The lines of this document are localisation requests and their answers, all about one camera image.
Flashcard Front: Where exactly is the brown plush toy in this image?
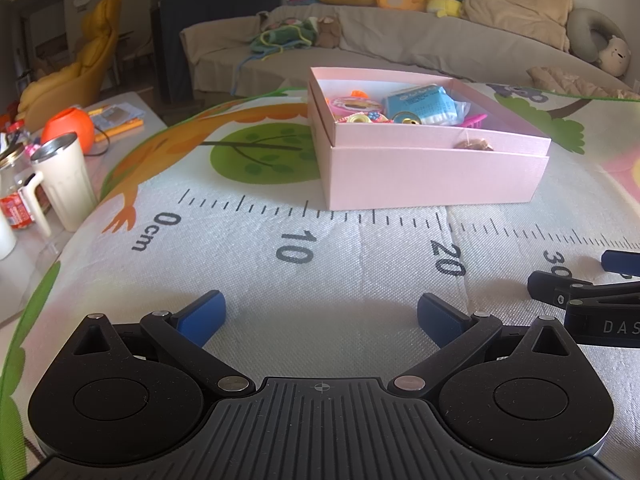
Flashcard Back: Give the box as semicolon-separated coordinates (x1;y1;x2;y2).
316;16;343;50

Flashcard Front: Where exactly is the yellow armchair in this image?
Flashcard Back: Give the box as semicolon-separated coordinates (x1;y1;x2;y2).
17;0;121;131

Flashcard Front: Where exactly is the yellow pencil case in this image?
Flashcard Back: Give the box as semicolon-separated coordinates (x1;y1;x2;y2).
92;119;146;143

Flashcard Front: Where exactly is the beige quilted jacket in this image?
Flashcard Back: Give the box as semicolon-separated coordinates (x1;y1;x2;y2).
527;66;640;101

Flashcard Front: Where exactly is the white thermos bottle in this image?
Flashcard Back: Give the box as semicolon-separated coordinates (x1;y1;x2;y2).
0;205;18;261

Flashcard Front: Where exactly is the orange pumpkin bucket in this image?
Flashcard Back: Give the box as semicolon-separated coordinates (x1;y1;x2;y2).
41;106;96;156

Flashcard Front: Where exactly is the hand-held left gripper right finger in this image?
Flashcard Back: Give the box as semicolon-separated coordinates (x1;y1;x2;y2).
392;292;576;400

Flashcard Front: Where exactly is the beige blanket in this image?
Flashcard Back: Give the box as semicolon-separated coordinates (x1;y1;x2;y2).
460;0;573;53

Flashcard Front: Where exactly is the glass jar with red label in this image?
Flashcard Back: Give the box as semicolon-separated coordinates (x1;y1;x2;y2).
0;144;51;231

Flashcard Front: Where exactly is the pink cardboard box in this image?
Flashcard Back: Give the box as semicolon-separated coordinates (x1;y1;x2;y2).
306;66;552;212

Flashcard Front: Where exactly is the grey covered sofa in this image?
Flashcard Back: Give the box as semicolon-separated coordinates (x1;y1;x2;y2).
180;0;640;101

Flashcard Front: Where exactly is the cream mug with handle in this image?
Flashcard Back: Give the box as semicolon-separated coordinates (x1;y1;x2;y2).
17;132;98;238

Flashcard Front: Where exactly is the green knitted cloth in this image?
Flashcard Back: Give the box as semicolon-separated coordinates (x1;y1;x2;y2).
250;17;321;56

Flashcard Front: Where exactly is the round pink cartoon toy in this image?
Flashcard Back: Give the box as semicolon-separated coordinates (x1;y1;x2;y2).
325;96;386;116

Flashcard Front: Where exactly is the stack of paper booklets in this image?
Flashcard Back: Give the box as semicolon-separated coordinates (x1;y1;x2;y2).
85;102;146;133

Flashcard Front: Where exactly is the grey neck pillow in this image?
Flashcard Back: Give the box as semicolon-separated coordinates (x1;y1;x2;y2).
567;8;632;78

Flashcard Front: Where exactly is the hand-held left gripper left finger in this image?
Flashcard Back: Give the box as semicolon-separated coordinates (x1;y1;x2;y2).
72;290;257;397

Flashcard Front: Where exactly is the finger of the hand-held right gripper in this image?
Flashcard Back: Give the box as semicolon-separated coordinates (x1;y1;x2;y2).
601;250;640;281
527;270;640;307

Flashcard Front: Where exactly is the blue wet wipes packet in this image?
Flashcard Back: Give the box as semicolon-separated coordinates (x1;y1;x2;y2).
382;85;458;126

